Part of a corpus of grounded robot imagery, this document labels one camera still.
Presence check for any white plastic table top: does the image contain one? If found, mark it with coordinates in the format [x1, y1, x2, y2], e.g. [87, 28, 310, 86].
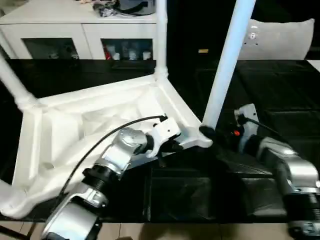
[0, 74, 214, 219]

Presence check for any black work mat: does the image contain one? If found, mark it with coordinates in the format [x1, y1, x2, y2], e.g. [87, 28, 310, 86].
[0, 58, 320, 224]

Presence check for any black cabinet with yellow label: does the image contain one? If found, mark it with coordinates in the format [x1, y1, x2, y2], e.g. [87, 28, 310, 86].
[165, 0, 236, 64]

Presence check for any white flat board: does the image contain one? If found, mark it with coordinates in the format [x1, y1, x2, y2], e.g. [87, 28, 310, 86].
[306, 59, 320, 71]

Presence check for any grey helmet on cabinet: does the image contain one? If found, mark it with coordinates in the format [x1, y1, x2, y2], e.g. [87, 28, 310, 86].
[116, 0, 158, 16]

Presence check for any dark clutter on cabinet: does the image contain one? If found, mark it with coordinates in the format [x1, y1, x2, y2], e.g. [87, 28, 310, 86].
[91, 1, 120, 18]

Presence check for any white glass-door cabinet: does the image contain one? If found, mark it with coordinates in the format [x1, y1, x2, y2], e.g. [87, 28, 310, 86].
[0, 3, 159, 61]

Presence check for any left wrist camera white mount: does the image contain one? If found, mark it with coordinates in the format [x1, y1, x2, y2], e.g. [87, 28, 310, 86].
[146, 118, 183, 159]

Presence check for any black table frame leg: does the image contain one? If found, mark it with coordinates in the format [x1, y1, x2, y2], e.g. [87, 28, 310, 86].
[0, 221, 38, 240]

